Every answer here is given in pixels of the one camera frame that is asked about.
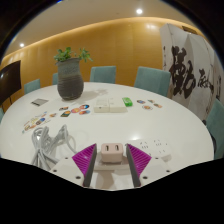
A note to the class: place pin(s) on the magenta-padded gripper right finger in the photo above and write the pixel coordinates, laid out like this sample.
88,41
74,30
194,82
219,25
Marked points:
139,160

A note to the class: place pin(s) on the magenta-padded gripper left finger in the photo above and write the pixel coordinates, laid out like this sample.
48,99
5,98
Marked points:
83,161

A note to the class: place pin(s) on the small pink charger block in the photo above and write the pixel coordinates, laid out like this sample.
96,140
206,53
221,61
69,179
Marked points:
112,153

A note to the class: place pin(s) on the round colourful sticker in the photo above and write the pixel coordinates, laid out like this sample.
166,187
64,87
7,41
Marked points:
141,101
147,107
75,110
84,112
157,105
151,101
84,106

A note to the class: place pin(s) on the dark square sticker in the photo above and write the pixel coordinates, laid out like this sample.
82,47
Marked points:
65,113

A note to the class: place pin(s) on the small green object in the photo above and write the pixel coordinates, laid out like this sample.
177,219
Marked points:
127,101

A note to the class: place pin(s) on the colourful sticker sheet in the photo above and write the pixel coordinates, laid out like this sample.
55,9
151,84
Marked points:
35,124

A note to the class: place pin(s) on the white flat box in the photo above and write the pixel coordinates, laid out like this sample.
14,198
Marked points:
108,105

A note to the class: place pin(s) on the small grey card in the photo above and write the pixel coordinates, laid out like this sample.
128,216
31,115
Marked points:
39,102

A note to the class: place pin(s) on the potted plant in grey vase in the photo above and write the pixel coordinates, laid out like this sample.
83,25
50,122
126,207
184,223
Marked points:
70,83

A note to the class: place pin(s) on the teal upholstered chair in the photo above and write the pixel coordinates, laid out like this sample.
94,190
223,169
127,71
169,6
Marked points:
31,86
217,128
153,80
55,78
103,74
1,114

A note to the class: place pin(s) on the white calligraphy folding screen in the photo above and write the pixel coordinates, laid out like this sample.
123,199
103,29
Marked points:
186,60

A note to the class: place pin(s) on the ceiling lights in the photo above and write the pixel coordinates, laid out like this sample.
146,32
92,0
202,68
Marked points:
139,11

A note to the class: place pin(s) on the black wall monitor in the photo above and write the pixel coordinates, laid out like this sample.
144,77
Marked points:
10,81

